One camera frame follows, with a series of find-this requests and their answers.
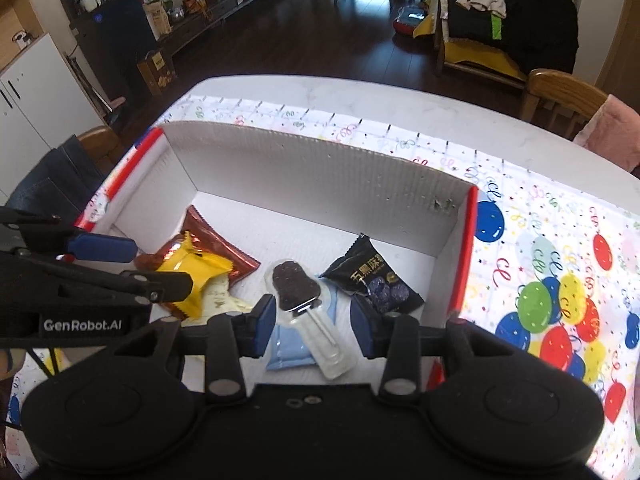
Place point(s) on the dark tall cabinet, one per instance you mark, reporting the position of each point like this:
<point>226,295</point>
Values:
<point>115,35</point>

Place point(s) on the wooden door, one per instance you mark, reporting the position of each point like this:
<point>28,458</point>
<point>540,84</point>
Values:
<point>625,45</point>

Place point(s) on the brown gift bag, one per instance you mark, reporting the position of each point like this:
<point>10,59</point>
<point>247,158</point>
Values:
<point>156,72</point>

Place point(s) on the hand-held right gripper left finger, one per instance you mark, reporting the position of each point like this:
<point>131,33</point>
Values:
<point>263,325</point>

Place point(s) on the pale blue snack packet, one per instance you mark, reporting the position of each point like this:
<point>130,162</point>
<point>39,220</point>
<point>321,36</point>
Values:
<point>287,355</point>

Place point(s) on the white cabinet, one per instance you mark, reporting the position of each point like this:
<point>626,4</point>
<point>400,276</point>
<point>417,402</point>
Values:
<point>30,110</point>

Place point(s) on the chocolate lollipop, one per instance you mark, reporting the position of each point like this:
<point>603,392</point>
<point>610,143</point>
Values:
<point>295,285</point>

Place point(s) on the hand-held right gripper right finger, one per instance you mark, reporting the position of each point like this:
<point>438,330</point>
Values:
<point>362,331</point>

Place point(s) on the wooden chair with pink cloth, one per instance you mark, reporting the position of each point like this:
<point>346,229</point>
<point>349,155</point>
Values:
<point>555,90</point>

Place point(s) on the balloon print tablecloth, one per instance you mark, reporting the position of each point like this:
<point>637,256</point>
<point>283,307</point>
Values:
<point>550,220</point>

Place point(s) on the wooden bench with yellow cushion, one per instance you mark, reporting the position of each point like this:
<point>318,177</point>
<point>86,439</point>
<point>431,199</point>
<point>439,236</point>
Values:
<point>475,57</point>

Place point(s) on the pink cloth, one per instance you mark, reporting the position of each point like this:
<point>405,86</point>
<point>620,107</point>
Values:
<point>615,130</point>

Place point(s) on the red cardboard box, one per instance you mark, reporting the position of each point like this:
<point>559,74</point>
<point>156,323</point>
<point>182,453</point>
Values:
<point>320,185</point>

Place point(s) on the yellow snack packet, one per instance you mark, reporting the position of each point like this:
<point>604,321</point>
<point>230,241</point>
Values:
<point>200,265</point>

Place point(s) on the shiny brown snack packet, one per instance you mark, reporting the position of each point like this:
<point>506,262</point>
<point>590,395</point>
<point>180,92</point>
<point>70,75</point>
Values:
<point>220,250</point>

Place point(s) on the long low TV cabinet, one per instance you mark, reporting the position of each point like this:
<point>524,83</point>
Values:
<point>220,5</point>

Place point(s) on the cream white snack packet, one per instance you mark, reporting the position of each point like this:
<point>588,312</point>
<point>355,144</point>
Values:
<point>225,302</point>

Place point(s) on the beige paper bag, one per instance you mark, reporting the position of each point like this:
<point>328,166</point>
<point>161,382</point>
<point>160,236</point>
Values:
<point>157,17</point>

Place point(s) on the black snack packet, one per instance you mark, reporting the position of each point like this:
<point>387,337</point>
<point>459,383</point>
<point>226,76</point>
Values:
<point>365,270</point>

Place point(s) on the wooden chair with denim jacket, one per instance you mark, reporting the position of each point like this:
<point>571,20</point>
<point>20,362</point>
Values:
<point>100,145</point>

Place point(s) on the black jacket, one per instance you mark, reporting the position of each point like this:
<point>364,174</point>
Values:
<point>540,25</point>

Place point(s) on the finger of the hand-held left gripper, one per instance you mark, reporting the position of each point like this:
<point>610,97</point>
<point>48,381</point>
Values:
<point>100,250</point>
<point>160,287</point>

